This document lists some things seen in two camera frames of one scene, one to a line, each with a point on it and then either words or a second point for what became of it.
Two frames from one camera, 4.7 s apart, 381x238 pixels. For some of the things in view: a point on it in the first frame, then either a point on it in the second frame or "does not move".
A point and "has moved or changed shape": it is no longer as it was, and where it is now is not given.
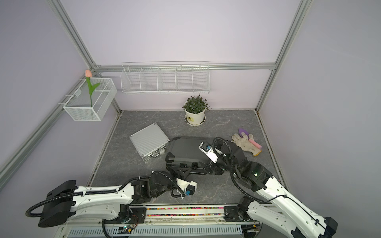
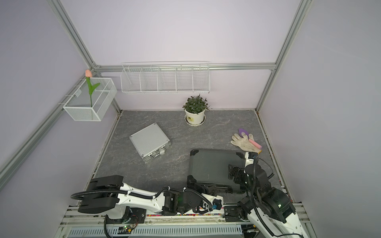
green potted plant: x=196 y=104 does not move
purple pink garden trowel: x=240 y=130 does not move
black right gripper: x=208 y=168 to x=240 y=172
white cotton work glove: x=243 y=142 does not move
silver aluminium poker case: x=150 y=142 does not move
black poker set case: x=184 y=151 has moved or changed shape
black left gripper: x=179 y=173 to x=203 y=188
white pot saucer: x=195 y=125 does not move
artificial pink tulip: x=89 y=74 does not move
